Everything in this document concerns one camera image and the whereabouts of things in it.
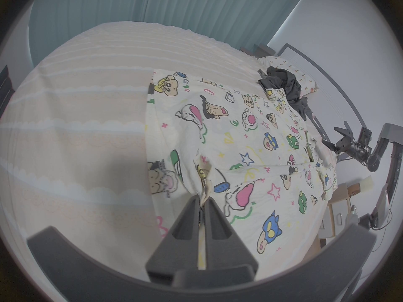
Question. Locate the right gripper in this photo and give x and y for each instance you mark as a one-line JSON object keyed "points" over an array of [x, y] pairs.
{"points": [[346, 145]]}

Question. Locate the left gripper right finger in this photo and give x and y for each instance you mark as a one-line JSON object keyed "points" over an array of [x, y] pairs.
{"points": [[226, 247]]}

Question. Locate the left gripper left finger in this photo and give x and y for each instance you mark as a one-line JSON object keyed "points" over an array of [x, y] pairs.
{"points": [[176, 247]]}

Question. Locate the white printed pyjama top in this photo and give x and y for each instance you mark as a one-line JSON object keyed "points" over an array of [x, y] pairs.
{"points": [[258, 175]]}

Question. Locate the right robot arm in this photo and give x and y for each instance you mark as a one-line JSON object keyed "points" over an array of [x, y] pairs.
{"points": [[377, 156]]}

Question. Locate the white printed pillow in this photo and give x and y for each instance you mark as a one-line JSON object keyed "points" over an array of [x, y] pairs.
{"points": [[307, 80]]}

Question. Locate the white and wood bedside table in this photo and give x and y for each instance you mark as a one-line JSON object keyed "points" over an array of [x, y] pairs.
{"points": [[340, 212]]}

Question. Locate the black garment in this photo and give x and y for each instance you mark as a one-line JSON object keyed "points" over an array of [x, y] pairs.
{"points": [[283, 83]]}

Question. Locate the grey bedside table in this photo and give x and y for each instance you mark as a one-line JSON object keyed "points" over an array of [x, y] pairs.
{"points": [[252, 50]]}

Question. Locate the bed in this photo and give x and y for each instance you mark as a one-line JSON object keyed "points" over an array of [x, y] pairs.
{"points": [[78, 121]]}

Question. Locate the blue-green curtain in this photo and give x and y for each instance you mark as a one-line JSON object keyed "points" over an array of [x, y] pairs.
{"points": [[157, 8]]}

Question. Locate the black chest of drawers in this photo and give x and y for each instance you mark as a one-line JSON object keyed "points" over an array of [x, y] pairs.
{"points": [[6, 86]]}

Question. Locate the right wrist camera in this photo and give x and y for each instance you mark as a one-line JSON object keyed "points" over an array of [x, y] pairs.
{"points": [[365, 135]]}

